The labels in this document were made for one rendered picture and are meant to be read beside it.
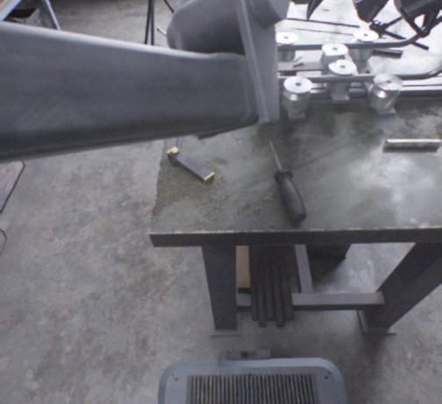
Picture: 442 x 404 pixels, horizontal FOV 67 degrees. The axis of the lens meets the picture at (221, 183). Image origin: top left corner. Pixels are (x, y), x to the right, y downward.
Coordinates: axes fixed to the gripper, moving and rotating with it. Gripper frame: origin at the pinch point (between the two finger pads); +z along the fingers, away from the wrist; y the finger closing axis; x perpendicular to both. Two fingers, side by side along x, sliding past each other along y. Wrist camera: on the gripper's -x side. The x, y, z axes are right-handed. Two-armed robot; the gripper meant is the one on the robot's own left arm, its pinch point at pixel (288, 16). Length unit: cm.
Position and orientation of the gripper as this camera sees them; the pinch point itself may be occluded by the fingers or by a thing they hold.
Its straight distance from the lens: 78.0
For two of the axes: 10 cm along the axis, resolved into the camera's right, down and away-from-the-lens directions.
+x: -0.1, -8.7, 4.9
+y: 10.0, -0.2, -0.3
